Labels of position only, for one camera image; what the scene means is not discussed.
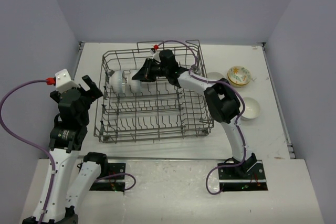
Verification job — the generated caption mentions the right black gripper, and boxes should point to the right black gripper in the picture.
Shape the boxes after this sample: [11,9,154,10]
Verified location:
[133,58,170,82]

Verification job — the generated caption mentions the white blue-striped bowl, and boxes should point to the white blue-striped bowl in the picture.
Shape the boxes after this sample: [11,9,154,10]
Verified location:
[241,97,261,121]
[127,70,142,94]
[109,70,125,94]

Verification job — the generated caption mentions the beige floral bowl back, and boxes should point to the beige floral bowl back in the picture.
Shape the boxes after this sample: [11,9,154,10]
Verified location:
[207,71,224,81]

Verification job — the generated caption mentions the white green floral bowl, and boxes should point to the white green floral bowl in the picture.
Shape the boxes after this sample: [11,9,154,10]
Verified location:
[227,66,252,87]

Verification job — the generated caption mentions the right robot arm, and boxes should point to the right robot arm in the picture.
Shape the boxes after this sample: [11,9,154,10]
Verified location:
[132,49,257,178]

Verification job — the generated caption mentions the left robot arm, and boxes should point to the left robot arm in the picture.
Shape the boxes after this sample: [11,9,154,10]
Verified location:
[23,73,109,223]

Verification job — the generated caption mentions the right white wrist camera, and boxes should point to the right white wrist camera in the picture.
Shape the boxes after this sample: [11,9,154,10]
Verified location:
[150,48,161,62]

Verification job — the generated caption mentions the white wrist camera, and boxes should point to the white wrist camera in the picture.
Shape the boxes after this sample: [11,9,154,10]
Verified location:
[150,48,161,62]
[55,69,77,93]

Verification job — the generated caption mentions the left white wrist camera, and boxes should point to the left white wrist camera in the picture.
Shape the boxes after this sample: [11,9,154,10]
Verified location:
[55,69,77,93]

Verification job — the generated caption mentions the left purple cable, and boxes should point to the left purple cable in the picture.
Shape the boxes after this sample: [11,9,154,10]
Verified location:
[0,77,57,224]

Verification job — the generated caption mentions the grey wire dish rack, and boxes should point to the grey wire dish rack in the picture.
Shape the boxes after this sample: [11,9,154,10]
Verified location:
[93,41,214,143]

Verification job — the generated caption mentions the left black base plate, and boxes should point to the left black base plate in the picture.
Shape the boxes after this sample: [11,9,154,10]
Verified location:
[88,159,127,192]

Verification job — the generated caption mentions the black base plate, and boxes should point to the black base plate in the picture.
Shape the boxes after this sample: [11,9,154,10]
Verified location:
[218,161,268,192]
[88,159,127,192]

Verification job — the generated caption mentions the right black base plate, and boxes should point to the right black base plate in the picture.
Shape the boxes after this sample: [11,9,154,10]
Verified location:
[218,161,268,192]

